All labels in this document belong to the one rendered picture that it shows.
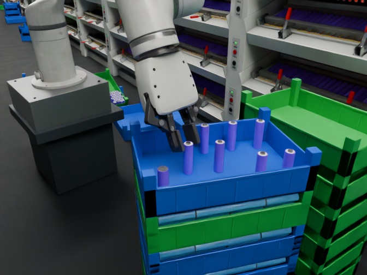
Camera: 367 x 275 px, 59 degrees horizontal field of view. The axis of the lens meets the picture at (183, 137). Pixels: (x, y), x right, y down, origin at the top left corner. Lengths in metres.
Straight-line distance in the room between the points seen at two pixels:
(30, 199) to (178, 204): 0.87
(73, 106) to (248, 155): 0.67
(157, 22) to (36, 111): 0.65
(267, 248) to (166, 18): 0.46
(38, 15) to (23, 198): 0.64
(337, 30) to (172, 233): 0.78
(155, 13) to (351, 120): 0.54
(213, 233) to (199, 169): 0.12
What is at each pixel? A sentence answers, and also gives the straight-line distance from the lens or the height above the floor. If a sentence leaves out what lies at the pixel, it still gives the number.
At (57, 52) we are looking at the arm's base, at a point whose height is 0.50.
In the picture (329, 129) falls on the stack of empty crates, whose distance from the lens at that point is 0.85.
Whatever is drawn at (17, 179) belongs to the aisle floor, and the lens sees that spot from 1.45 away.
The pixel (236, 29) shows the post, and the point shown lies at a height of 0.54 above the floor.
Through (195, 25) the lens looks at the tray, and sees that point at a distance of 1.52.
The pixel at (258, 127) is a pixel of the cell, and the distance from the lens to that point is 0.69.
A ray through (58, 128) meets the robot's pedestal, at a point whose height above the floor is 0.28.
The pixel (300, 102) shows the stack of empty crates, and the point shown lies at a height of 0.42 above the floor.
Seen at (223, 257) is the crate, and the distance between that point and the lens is 0.64.
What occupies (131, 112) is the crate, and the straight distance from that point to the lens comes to 1.87.
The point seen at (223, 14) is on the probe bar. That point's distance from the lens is 1.42.
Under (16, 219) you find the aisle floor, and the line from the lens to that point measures 1.25.
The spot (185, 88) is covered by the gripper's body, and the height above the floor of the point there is 0.56.
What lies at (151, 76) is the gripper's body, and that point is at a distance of 0.55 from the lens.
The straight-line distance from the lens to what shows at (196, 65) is 1.55.
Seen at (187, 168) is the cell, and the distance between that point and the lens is 0.61.
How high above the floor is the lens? 0.75
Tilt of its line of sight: 28 degrees down
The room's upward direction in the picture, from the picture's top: straight up
